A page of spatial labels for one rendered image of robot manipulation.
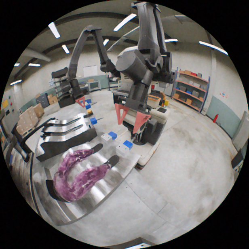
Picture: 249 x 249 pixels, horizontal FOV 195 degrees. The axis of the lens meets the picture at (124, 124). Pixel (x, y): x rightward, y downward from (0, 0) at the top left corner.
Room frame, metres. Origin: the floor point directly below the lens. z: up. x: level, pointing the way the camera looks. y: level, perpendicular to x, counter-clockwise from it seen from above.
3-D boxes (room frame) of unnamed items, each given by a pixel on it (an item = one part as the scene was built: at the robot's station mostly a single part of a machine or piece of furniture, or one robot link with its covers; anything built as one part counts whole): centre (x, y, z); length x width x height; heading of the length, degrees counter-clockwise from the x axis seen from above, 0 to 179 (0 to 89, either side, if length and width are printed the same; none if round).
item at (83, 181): (0.04, 0.19, 0.90); 0.26 x 0.18 x 0.08; 142
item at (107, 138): (0.29, 0.07, 0.86); 0.13 x 0.05 x 0.05; 142
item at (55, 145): (0.28, 0.46, 0.87); 0.50 x 0.26 x 0.14; 125
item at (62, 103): (3.81, 3.51, 1.03); 1.54 x 0.94 x 2.06; 28
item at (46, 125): (0.28, 0.44, 0.92); 0.35 x 0.16 x 0.09; 125
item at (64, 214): (0.03, 0.18, 0.86); 0.50 x 0.26 x 0.11; 142
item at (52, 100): (4.40, 5.85, 0.42); 0.86 x 0.33 x 0.83; 118
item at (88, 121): (0.38, 0.20, 0.89); 0.13 x 0.05 x 0.05; 125
